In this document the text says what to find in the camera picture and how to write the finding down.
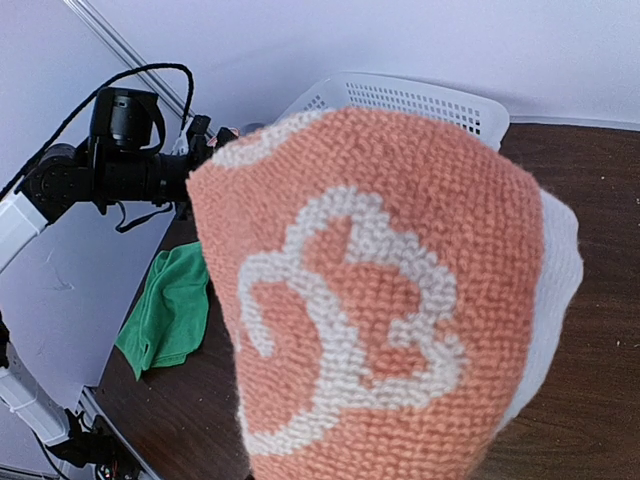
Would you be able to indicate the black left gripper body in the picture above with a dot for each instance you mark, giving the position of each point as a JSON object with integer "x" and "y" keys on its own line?
{"x": 183, "y": 166}

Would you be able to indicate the green microfiber towel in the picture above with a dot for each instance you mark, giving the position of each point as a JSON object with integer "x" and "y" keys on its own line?
{"x": 169, "y": 319}

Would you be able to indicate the orange bunny pattern towel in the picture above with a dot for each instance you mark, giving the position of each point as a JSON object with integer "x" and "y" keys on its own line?
{"x": 394, "y": 291}

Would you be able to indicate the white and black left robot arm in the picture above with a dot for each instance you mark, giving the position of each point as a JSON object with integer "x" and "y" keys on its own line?
{"x": 115, "y": 164}

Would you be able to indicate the white plastic mesh basket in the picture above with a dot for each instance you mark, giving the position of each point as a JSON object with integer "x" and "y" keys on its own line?
{"x": 481, "y": 117}

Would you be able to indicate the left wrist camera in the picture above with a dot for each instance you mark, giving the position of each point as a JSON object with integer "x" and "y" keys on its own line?
{"x": 193, "y": 139}

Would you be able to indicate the left aluminium frame post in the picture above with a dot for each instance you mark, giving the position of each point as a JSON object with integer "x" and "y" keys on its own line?
{"x": 126, "y": 53}

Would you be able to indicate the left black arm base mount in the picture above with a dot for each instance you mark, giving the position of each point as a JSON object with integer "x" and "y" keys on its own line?
{"x": 90, "y": 450}

